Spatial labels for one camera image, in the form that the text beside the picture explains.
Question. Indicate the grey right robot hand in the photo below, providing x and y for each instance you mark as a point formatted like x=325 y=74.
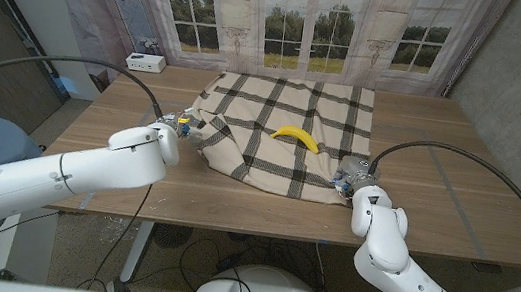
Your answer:
x=355 y=173

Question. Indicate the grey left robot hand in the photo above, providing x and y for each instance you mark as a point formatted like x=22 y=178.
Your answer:
x=183 y=123

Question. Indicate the yellow toy banana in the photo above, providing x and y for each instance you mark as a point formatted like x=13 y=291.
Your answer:
x=299 y=135

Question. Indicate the cream plaid scarf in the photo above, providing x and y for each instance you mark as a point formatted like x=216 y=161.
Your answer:
x=258 y=166

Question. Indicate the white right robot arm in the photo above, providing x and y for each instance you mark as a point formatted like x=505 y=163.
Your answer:
x=400 y=275

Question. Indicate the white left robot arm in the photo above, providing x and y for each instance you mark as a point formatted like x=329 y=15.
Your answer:
x=60 y=175

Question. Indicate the white power strip box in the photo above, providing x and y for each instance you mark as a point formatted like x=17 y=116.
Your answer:
x=145 y=63

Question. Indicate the white table leg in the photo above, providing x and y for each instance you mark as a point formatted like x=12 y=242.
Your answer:
x=136 y=250

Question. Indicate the printed window backdrop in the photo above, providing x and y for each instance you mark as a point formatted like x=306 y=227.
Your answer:
x=310 y=1

